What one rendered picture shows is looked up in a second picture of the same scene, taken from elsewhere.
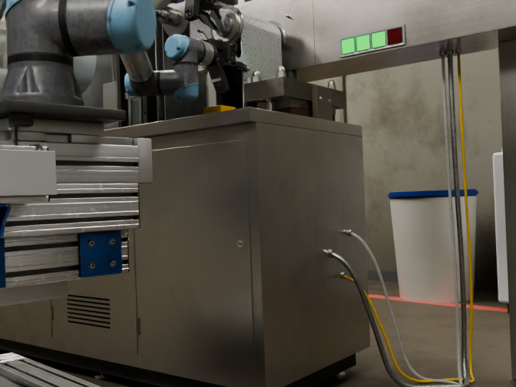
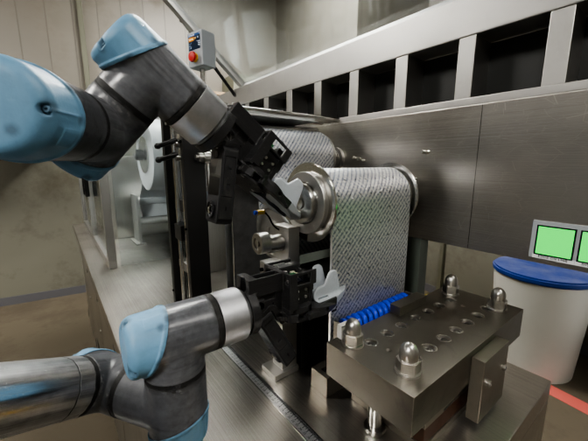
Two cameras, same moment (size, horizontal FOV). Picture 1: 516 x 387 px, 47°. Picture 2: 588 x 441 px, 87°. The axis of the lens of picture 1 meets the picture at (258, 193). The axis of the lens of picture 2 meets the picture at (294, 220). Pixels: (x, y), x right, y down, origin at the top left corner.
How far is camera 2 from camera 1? 1.65 m
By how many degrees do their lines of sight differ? 18
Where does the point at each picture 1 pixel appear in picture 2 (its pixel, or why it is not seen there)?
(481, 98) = not seen: outside the picture
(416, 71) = not seen: hidden behind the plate
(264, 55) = (377, 245)
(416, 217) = (526, 301)
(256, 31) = (364, 209)
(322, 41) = (490, 213)
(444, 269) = (549, 355)
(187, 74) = (166, 414)
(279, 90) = (400, 417)
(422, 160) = not seen: hidden behind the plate
